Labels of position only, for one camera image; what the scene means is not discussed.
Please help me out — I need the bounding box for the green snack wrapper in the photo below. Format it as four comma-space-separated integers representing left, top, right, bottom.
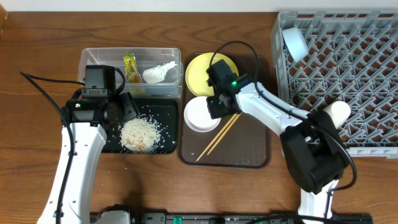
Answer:
123, 54, 142, 83

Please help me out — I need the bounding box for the wooden chopstick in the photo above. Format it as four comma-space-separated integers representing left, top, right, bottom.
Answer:
196, 114, 240, 162
207, 114, 241, 155

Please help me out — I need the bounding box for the pile of rice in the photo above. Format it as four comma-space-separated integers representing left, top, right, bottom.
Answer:
119, 118, 164, 153

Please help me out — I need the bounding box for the white bowl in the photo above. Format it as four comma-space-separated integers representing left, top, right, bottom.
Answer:
183, 96, 221, 133

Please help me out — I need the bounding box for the white tissue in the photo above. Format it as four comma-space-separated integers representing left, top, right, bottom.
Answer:
142, 61, 177, 83

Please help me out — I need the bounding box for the light blue bowl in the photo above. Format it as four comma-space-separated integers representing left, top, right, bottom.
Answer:
282, 27, 309, 62

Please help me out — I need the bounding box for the pale green cup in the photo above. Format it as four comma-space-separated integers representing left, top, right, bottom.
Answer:
323, 101, 351, 128

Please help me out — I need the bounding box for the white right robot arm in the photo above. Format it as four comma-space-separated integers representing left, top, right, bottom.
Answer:
206, 60, 354, 223

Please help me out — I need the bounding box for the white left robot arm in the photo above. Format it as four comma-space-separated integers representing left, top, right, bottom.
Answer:
38, 88, 139, 223

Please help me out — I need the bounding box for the black waste tray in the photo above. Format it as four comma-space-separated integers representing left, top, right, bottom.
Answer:
102, 98, 178, 154

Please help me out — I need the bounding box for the clear plastic waste bin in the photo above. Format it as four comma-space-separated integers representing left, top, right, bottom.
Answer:
78, 47, 183, 97

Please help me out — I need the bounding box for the grey dishwasher rack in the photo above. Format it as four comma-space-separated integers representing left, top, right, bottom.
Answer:
271, 11, 397, 159

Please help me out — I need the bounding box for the yellow plate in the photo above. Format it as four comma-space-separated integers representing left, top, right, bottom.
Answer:
185, 52, 240, 98

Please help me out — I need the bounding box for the brown serving tray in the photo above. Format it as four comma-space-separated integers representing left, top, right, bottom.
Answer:
177, 54, 271, 169

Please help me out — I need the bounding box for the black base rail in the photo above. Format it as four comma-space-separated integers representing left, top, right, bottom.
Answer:
89, 204, 373, 224

